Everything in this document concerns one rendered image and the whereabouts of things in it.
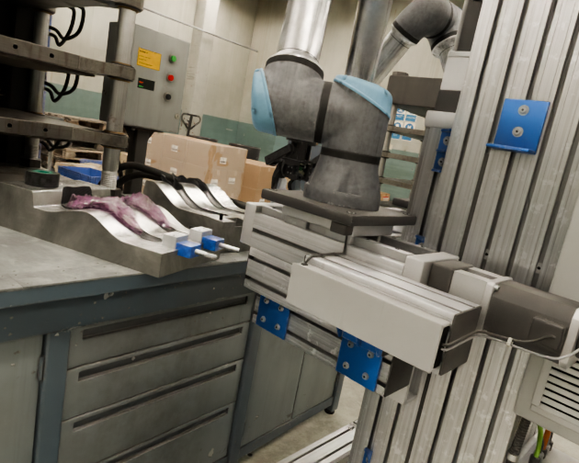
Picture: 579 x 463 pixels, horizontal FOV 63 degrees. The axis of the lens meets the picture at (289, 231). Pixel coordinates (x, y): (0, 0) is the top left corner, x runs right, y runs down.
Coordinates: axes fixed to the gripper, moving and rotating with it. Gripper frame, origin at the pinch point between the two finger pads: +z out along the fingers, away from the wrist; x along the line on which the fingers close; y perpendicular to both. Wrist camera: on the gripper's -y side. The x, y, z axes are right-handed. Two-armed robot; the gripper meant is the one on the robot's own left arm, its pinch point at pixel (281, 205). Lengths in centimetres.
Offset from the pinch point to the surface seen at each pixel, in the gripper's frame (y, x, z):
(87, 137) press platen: -81, -23, -6
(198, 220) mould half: -13.0, -18.6, 7.8
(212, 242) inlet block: 6.2, -27.8, 8.6
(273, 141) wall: -622, 588, -6
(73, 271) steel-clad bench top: 3, -59, 15
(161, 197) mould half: -31.3, -20.3, 5.2
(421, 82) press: -178, 358, -100
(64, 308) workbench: 3, -60, 23
